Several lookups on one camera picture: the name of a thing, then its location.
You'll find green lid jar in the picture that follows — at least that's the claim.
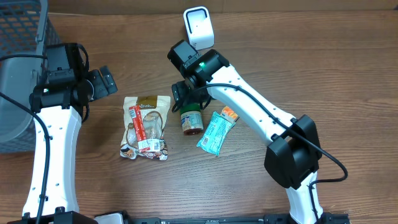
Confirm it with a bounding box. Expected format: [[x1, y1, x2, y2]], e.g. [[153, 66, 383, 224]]
[[180, 103, 204, 136]]

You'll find beige nut snack pouch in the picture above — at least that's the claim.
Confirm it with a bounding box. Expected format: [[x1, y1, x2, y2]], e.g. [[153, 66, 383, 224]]
[[120, 95, 171, 161]]

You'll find orange small carton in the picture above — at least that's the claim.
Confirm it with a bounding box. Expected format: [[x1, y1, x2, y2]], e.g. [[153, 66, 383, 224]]
[[221, 106, 239, 123]]

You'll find teal snack packet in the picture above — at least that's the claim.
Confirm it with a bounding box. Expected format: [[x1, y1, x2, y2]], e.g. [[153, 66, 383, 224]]
[[197, 112, 235, 156]]

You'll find red snack stick packet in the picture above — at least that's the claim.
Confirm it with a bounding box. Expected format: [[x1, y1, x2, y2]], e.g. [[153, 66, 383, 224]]
[[129, 105, 150, 152]]

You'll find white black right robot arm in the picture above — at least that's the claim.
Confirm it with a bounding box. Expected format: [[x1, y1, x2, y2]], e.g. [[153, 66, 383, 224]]
[[167, 40, 323, 223]]

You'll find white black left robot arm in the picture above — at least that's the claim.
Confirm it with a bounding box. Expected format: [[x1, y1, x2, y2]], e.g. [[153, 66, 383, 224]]
[[1, 43, 118, 224]]

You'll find white barcode scanner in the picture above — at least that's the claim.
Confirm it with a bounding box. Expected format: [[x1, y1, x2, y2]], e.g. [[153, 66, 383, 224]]
[[183, 6, 215, 50]]

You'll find grey plastic mesh basket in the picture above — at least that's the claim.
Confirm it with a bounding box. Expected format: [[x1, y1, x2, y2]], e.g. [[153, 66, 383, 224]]
[[1, 0, 61, 154]]

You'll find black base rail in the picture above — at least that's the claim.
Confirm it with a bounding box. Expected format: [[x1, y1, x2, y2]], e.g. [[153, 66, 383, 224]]
[[93, 211, 351, 224]]

